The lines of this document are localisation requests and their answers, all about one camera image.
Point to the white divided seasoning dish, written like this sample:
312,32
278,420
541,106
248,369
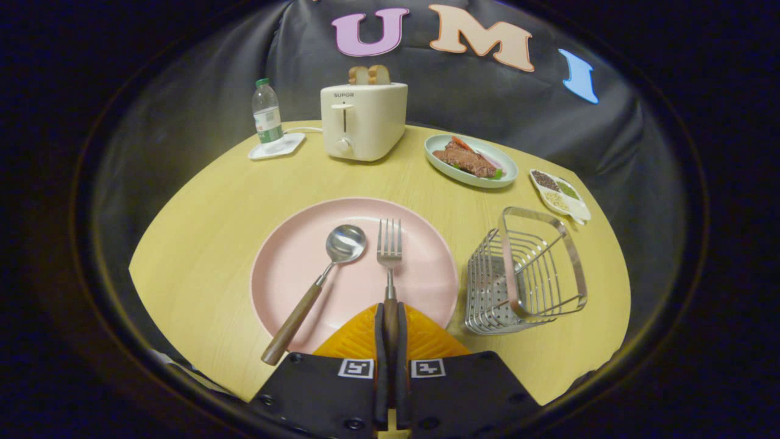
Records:
576,210

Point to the pink ham slice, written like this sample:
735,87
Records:
490,160

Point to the brown steak piece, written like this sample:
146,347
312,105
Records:
469,161

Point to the green lettuce leaf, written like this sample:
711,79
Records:
498,174

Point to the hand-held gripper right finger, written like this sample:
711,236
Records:
403,378

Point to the toasted bread slice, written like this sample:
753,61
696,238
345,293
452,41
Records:
379,75
358,75

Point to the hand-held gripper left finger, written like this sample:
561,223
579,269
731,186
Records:
380,366

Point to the cream white toaster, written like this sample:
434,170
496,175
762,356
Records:
372,122

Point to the white square coaster tray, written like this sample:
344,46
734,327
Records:
286,148

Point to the pink round plate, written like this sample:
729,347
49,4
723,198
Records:
292,268

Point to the orange tomato slice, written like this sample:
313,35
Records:
462,143

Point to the clear plastic water bottle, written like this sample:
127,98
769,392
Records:
267,116

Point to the pale green plate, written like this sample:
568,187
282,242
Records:
436,146

